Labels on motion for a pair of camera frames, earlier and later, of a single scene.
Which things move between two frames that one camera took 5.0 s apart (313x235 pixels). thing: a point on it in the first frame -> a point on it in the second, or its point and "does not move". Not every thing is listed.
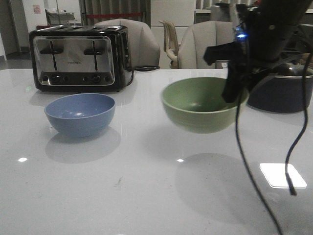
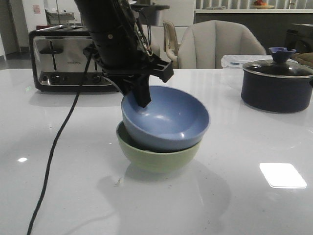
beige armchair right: x=197 y=36 does not move
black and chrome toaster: x=80 y=58 does not move
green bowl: x=197 y=105 -> x=152 y=160
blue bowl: x=80 y=115 -> x=174 y=120
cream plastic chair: x=171 y=46 does not move
